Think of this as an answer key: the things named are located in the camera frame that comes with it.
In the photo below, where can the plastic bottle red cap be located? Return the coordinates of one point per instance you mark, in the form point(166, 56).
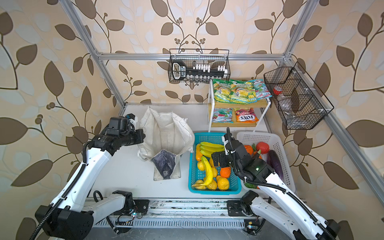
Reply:
point(283, 102)

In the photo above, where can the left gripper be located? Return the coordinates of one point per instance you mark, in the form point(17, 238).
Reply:
point(140, 137)

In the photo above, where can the orange Fox's candy bag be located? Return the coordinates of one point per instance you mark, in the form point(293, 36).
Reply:
point(246, 115)

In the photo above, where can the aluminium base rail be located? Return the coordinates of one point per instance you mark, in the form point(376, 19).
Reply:
point(186, 213)

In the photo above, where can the pink teal snack bag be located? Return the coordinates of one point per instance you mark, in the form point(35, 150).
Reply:
point(261, 90)

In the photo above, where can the black wire basket right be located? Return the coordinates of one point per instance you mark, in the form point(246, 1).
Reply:
point(310, 105)

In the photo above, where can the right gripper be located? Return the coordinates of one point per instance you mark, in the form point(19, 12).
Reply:
point(222, 155)

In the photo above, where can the black tool in basket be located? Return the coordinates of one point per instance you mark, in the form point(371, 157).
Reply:
point(180, 70)

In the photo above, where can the black wire basket centre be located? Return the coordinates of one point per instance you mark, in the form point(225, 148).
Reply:
point(200, 55)

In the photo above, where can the yellow round lemon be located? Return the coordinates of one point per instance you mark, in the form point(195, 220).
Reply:
point(223, 183)

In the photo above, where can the yellow bumpy lemon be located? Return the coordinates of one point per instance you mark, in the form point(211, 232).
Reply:
point(212, 186)

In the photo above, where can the small yellow banana bunch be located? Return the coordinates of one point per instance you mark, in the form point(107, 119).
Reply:
point(199, 185)

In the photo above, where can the single yellow banana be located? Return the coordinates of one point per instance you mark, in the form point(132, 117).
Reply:
point(208, 171)

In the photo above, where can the white canvas grocery bag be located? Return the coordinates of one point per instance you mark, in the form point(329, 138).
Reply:
point(168, 136)

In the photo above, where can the black wire basket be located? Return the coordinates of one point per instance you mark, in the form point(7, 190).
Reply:
point(200, 55)
point(310, 105)

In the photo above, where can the red tomato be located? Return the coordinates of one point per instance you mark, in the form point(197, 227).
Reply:
point(262, 148)

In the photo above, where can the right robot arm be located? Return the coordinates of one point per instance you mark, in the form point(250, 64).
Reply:
point(293, 217)

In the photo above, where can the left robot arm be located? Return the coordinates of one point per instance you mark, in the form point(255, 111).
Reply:
point(66, 217)

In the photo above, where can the white wooden shelf rack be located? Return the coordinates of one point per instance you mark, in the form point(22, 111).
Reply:
point(263, 105)

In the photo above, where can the purple eggplant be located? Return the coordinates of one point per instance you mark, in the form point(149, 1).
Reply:
point(275, 163)

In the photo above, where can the orange fruit white basket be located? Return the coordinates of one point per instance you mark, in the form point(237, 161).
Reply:
point(249, 149)

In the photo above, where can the small yellow lemon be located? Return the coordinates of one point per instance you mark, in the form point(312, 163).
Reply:
point(214, 172)

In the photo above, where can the green pepper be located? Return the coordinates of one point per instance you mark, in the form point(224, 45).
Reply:
point(250, 186)

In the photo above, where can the red green candy bag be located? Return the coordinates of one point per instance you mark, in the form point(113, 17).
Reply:
point(222, 115)

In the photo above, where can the orange tangerine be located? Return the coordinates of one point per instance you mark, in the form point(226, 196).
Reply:
point(225, 172)

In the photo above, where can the green banana bunch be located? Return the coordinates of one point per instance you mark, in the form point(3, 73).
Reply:
point(207, 149)

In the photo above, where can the white plastic basket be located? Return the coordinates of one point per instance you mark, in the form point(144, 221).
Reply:
point(270, 142)

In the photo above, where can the teal plastic basket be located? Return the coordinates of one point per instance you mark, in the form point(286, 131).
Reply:
point(195, 174)

